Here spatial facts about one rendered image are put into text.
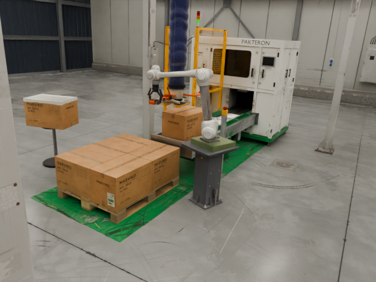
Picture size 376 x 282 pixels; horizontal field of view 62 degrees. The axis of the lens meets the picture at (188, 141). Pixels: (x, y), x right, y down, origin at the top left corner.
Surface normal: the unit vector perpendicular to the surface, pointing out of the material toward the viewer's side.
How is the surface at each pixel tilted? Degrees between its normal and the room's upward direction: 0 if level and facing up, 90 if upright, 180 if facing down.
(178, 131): 90
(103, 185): 90
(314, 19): 90
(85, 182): 90
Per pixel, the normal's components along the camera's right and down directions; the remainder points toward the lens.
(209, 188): 0.65, 0.27
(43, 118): -0.23, 0.30
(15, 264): 0.85, 0.21
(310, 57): -0.50, 0.26
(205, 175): -0.76, 0.17
